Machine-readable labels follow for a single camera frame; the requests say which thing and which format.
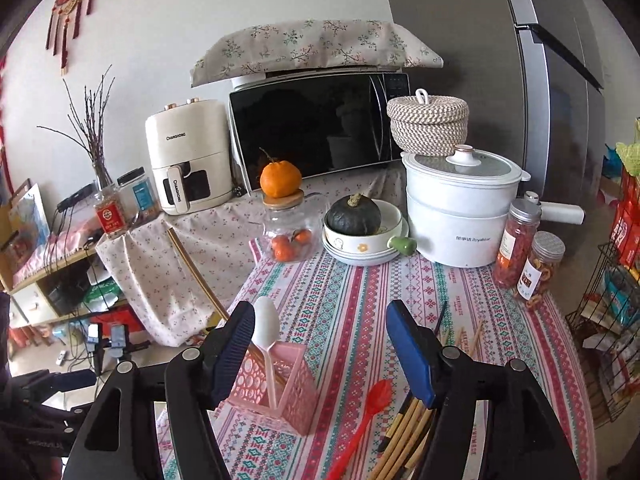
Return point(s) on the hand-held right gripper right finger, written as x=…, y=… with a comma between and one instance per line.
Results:
x=407, y=355

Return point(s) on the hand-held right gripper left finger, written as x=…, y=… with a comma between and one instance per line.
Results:
x=235, y=355

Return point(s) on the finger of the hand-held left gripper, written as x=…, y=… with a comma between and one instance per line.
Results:
x=65, y=381

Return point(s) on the dark wooden chopstick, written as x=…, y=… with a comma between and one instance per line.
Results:
x=392, y=425
x=412, y=445
x=397, y=442
x=422, y=447

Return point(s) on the pink utensil basket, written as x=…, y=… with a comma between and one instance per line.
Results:
x=295, y=395

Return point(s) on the white plastic spoon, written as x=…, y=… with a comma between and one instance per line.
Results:
x=265, y=322

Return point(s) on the black chopstick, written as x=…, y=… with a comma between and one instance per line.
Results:
x=441, y=316

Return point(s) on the light wooden chopstick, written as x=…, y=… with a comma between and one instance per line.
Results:
x=472, y=337
x=459, y=337

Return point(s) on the phone on tripod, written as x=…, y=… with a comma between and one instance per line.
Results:
x=117, y=340

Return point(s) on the striped patterned tablecloth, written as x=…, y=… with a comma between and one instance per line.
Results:
x=350, y=310

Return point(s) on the red plastic spoon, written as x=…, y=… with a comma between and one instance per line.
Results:
x=360, y=435

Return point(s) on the golden chopstick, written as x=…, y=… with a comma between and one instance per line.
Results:
x=195, y=270

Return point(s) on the low wooden cabinet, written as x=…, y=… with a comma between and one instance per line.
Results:
x=55, y=285

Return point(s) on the white plate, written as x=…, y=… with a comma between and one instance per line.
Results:
x=360, y=261

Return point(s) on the small floral tablecloth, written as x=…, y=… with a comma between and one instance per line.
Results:
x=165, y=270

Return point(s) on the small mandarin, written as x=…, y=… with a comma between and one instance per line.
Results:
x=281, y=249
x=301, y=236

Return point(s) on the green pumpkin in bowl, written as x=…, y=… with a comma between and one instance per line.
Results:
x=390, y=227

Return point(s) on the white electric pot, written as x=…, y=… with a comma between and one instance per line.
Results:
x=450, y=220

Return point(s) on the glass jar with wooden lid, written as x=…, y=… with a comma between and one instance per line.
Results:
x=287, y=220

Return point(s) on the dark green squash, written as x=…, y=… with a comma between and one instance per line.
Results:
x=350, y=217

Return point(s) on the tall jar of red snacks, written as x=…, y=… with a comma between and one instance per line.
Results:
x=515, y=250

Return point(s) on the short jar of dried slices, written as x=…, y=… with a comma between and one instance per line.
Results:
x=537, y=270

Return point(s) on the red label nut jar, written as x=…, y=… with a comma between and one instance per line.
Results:
x=107, y=217

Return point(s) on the large orange with stem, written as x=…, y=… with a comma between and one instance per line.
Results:
x=280, y=180

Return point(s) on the blue label plastic jar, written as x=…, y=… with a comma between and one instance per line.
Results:
x=140, y=195

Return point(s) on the cream air fryer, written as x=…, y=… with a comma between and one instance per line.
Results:
x=185, y=135

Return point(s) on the woven lidded basket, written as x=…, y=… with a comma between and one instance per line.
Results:
x=430, y=125

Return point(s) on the black microwave oven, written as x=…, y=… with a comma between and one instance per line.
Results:
x=310, y=125

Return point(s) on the red snack packets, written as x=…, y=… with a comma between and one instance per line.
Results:
x=627, y=232

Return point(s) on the dry branches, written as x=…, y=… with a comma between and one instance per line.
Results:
x=90, y=125

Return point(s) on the napa cabbage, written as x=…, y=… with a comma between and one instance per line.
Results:
x=629, y=157

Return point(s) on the floral cloth cover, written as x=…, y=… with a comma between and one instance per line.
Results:
x=310, y=45

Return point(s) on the grey refrigerator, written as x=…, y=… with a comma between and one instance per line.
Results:
x=475, y=35

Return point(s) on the picture frame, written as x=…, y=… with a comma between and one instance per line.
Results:
x=27, y=220

